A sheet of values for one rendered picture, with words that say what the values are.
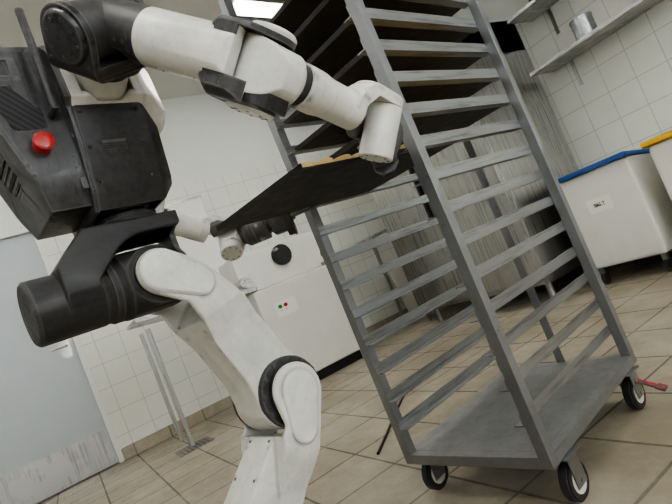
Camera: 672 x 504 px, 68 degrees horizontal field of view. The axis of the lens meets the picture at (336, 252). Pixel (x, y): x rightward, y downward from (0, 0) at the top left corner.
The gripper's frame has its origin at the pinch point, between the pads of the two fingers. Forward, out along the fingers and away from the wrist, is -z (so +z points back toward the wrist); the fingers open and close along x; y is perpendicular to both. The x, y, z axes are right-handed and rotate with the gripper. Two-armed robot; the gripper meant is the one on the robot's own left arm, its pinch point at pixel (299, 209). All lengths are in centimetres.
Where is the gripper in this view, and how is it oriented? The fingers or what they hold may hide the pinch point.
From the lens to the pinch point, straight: 151.5
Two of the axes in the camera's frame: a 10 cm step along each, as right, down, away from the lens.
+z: -9.2, 3.8, 0.6
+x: -3.8, -9.2, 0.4
